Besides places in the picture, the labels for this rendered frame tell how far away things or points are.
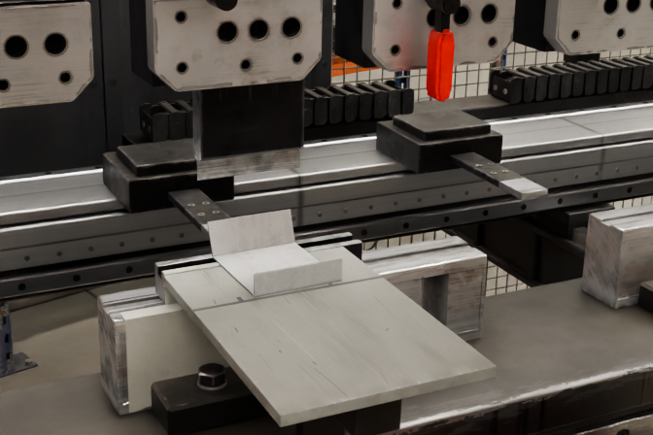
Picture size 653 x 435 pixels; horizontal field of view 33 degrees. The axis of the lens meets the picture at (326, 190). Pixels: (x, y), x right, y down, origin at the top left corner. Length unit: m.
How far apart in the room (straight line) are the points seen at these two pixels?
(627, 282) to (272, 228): 0.43
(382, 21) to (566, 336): 0.41
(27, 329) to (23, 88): 2.36
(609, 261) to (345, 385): 0.52
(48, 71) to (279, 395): 0.31
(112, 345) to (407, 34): 0.38
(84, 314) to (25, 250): 2.05
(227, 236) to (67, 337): 2.14
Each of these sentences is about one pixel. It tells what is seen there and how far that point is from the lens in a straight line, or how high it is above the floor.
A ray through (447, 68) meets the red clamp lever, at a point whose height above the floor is 1.18.
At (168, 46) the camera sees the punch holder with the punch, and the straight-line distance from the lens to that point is 0.91.
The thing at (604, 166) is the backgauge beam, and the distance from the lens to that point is 1.57.
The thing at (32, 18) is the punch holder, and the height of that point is 1.24.
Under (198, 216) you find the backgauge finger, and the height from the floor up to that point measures 1.01.
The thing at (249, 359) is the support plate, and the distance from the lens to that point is 0.86.
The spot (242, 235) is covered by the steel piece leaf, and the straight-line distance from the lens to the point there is 1.05.
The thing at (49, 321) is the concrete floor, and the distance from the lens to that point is 3.26.
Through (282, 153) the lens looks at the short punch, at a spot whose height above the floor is 1.10.
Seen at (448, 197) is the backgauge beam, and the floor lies 0.93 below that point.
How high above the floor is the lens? 1.40
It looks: 19 degrees down
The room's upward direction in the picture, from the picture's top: 1 degrees clockwise
